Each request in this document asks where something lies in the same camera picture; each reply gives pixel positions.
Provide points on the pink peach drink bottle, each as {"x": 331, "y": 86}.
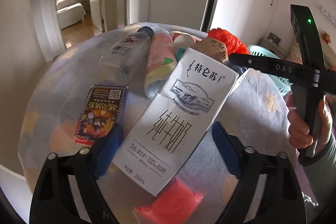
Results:
{"x": 160, "y": 64}

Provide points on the red plastic bag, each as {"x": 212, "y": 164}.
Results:
{"x": 233, "y": 44}

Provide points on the pink tissue pack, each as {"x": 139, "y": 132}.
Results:
{"x": 175, "y": 204}

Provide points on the green plastic wrapper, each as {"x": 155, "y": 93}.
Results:
{"x": 179, "y": 52}

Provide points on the person right hand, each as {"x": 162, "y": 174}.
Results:
{"x": 299, "y": 130}

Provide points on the floral bed sheet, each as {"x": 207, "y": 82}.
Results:
{"x": 255, "y": 112}

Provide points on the white bedside cabinet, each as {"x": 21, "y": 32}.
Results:
{"x": 271, "y": 43}

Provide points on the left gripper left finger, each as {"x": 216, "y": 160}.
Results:
{"x": 53, "y": 201}

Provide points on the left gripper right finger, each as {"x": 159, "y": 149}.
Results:
{"x": 281, "y": 201}

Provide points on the colourful snack packet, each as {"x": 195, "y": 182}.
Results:
{"x": 104, "y": 108}

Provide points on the white bed far room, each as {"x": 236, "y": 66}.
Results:
{"x": 69, "y": 12}

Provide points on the clear plastic water bottle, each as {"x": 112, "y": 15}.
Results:
{"x": 125, "y": 57}

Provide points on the grey green sleeve forearm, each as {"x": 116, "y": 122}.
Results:
{"x": 320, "y": 173}

